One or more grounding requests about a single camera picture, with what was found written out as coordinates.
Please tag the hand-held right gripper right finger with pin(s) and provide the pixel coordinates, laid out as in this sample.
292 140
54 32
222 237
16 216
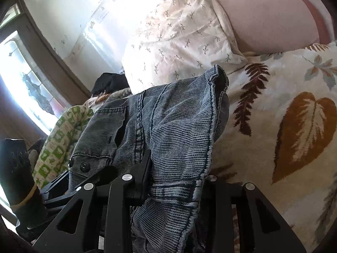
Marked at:
221 210

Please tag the black cloth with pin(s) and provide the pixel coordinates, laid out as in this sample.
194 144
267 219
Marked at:
110 83

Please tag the green patterned cloth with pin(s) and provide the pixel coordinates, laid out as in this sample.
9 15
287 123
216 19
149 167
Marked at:
60 137

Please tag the window with wooden frame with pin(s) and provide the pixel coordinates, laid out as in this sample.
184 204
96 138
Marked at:
23 66

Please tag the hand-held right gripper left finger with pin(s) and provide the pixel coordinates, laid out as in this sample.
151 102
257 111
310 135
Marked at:
139 179

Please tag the leaf printed blanket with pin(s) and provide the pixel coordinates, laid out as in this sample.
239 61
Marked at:
263 105

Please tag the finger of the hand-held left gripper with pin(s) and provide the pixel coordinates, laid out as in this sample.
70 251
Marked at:
56 189

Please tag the blue denim pants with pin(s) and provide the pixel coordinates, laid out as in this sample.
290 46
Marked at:
179 126

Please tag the white leaf sprig pillow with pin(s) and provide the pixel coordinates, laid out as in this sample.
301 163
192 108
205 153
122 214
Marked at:
179 39

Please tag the pink pillow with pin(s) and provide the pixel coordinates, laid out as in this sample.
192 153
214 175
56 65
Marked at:
268 21

